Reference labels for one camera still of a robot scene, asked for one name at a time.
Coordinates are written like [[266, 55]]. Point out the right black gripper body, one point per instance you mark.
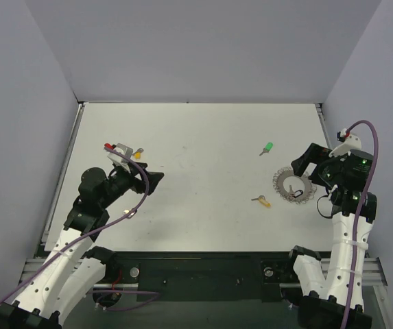
[[316, 166]]

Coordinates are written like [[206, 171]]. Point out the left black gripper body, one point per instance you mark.
[[140, 177]]

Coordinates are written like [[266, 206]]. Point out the silver spiked keyring disc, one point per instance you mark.
[[293, 188]]

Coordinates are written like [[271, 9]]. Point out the yellow tag key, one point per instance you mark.
[[262, 200]]

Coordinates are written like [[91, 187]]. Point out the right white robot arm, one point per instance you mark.
[[333, 298]]

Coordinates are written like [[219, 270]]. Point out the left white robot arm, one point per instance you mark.
[[75, 264]]

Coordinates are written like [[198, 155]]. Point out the yellow capped key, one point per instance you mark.
[[137, 153]]

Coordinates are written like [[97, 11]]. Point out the clear tag key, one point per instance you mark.
[[127, 214]]

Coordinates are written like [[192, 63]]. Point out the red tag key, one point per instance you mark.
[[109, 146]]

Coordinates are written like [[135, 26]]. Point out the green capped key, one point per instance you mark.
[[267, 148]]

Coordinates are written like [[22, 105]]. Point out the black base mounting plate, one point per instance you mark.
[[205, 276]]

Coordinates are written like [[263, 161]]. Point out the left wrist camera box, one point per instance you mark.
[[119, 156]]

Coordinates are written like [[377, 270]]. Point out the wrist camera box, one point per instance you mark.
[[348, 142], [119, 156]]

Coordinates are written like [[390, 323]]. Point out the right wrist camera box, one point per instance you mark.
[[348, 142]]

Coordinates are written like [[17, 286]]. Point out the aluminium frame rail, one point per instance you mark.
[[373, 274]]

